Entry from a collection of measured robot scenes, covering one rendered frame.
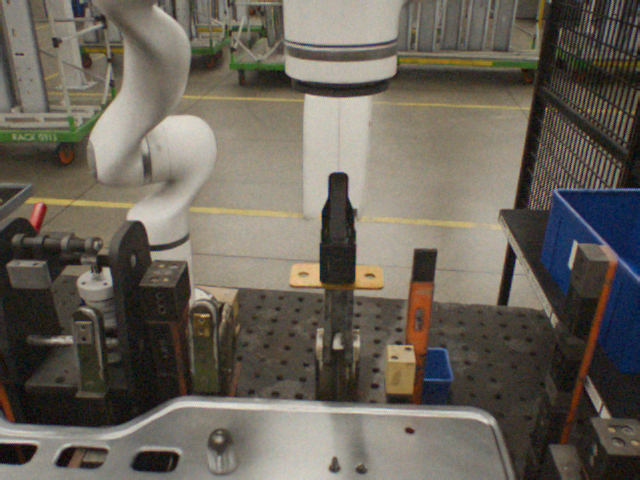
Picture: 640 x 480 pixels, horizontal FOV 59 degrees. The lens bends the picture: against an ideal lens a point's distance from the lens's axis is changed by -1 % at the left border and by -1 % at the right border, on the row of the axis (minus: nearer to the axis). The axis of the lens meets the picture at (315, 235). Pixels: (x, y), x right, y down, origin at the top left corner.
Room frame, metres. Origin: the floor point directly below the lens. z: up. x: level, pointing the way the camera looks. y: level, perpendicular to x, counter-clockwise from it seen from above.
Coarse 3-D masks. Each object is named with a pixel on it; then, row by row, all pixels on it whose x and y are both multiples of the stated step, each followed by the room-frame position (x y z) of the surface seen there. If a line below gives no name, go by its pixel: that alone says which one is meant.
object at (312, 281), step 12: (300, 264) 0.47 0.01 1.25; (312, 264) 0.47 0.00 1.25; (312, 276) 0.44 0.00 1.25; (360, 276) 0.44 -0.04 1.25; (300, 288) 0.43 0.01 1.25; (312, 288) 0.43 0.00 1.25; (324, 288) 0.43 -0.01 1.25; (336, 288) 0.43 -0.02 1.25; (348, 288) 0.43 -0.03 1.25; (360, 288) 0.43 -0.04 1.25; (372, 288) 0.43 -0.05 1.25
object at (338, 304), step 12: (324, 300) 0.59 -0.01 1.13; (336, 300) 0.60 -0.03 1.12; (348, 300) 0.59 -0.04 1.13; (324, 312) 0.59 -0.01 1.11; (336, 312) 0.59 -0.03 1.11; (348, 312) 0.58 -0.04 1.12; (324, 324) 0.58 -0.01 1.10; (336, 324) 0.59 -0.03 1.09; (348, 324) 0.58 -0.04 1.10; (324, 336) 0.58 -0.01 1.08; (348, 336) 0.58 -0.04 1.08; (324, 348) 0.58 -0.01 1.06; (348, 348) 0.58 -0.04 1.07; (324, 360) 0.58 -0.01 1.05; (348, 360) 0.57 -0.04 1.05
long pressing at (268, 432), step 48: (0, 432) 0.50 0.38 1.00; (48, 432) 0.49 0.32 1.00; (96, 432) 0.50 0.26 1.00; (144, 432) 0.50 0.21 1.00; (192, 432) 0.50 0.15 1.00; (240, 432) 0.50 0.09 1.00; (288, 432) 0.50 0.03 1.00; (336, 432) 0.50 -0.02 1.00; (384, 432) 0.50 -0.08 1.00; (432, 432) 0.50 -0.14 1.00; (480, 432) 0.50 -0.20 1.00
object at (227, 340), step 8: (224, 304) 0.67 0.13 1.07; (232, 304) 0.68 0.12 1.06; (224, 312) 0.65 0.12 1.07; (232, 312) 0.67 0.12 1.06; (224, 320) 0.63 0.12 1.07; (232, 320) 0.66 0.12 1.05; (224, 328) 0.62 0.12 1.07; (232, 328) 0.66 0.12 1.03; (224, 336) 0.61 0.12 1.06; (232, 336) 0.66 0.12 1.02; (224, 344) 0.61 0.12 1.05; (232, 344) 0.67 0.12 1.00; (224, 352) 0.61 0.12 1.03; (232, 352) 0.65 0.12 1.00; (224, 360) 0.61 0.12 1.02; (232, 360) 0.64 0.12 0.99; (224, 368) 0.61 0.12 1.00; (232, 368) 0.64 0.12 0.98; (240, 368) 0.67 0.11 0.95; (224, 376) 0.61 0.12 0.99; (232, 376) 0.63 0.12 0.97; (224, 384) 0.61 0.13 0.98; (232, 384) 0.63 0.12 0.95; (192, 392) 0.62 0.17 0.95; (200, 392) 0.61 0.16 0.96; (208, 392) 0.61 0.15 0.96; (216, 392) 0.61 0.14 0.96; (224, 392) 0.61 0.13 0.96; (232, 392) 0.62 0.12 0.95
